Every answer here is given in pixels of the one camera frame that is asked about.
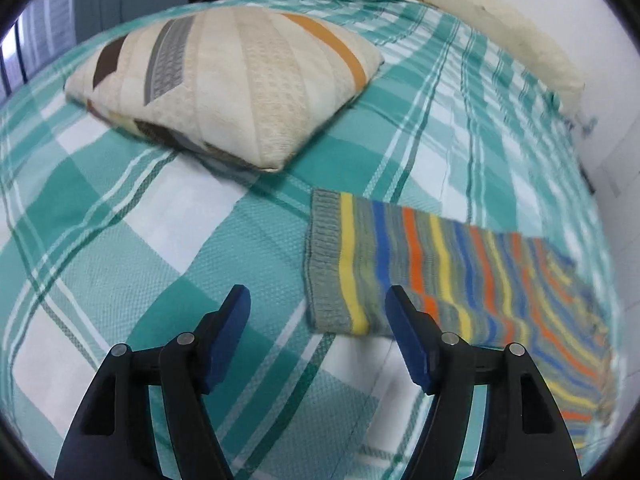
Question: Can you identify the window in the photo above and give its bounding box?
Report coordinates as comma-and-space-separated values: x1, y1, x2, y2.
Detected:
0, 0, 76, 106

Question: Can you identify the beige patchwork cushion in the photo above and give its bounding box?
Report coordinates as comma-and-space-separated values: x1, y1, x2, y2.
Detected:
64, 10, 386, 175

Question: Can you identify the green plaid bedsheet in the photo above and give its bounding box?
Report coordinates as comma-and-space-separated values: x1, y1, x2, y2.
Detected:
0, 0, 621, 480

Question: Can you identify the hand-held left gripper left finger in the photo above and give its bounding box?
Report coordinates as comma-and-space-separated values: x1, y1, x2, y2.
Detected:
54, 284, 251, 480

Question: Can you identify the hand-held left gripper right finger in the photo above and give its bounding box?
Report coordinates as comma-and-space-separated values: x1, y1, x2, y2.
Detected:
384, 284, 583, 480

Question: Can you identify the striped knit sweater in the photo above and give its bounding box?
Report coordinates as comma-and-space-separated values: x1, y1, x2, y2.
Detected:
302, 189, 618, 461

